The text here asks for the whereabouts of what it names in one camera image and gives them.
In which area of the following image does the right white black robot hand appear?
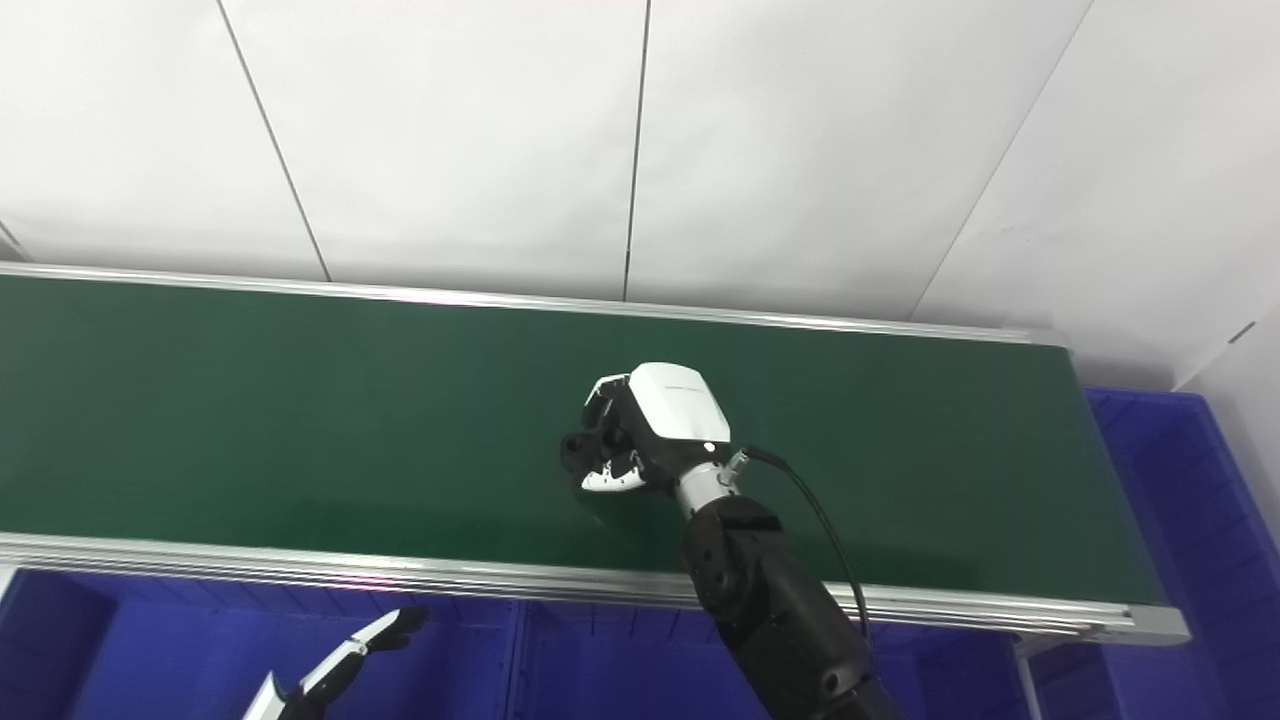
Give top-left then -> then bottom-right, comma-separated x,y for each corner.
562,362 -> 741,513

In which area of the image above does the blue plastic bin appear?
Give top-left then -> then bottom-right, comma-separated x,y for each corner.
510,598 -> 1023,720
1030,388 -> 1280,720
0,570 -> 528,720

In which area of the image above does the black flanged machine part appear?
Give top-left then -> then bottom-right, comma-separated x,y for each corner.
560,431 -> 603,475

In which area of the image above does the white conveyor support leg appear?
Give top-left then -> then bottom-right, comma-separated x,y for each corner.
1012,638 -> 1043,720

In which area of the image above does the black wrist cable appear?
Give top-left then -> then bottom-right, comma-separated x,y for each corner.
745,447 -> 873,643

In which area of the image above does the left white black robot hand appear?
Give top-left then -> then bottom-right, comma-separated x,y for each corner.
240,605 -> 429,720

